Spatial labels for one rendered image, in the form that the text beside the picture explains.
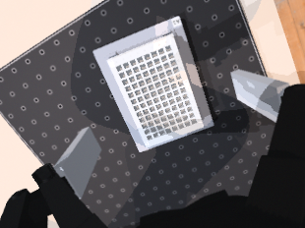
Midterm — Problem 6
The white well plate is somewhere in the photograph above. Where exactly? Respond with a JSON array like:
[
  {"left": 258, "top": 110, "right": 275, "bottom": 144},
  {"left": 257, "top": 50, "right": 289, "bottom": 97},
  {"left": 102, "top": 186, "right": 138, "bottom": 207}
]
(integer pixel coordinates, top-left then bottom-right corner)
[{"left": 107, "top": 33, "right": 204, "bottom": 147}]

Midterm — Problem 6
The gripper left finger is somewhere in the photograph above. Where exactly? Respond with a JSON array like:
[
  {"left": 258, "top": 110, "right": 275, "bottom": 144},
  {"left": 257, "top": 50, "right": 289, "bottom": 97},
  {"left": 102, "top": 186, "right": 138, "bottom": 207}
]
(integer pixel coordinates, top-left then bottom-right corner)
[{"left": 0, "top": 127, "right": 108, "bottom": 228}]

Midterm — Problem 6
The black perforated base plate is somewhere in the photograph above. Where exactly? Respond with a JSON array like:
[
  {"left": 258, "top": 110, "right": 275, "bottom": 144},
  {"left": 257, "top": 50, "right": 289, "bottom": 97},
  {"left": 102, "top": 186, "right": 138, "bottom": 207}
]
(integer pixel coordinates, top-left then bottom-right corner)
[{"left": 0, "top": 0, "right": 275, "bottom": 228}]

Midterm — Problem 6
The light grey rectangular frame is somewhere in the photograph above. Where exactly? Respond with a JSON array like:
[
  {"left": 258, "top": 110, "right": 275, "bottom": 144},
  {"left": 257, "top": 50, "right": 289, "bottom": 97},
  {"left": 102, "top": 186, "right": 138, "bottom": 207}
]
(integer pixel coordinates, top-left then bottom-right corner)
[{"left": 93, "top": 16, "right": 214, "bottom": 152}]

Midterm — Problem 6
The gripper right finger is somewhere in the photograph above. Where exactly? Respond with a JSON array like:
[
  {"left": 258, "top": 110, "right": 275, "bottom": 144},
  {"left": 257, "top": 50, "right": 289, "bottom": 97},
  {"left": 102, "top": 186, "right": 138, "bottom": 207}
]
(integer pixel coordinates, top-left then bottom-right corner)
[{"left": 230, "top": 70, "right": 305, "bottom": 228}]

